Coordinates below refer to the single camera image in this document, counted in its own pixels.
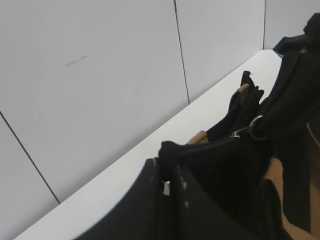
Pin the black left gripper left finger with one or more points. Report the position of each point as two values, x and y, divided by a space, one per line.
136 215

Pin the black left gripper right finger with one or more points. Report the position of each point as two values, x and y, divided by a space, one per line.
197 216

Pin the black canvas tote bag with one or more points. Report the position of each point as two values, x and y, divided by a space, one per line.
245 176

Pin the silver zipper pull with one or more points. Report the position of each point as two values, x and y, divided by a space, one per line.
250 129

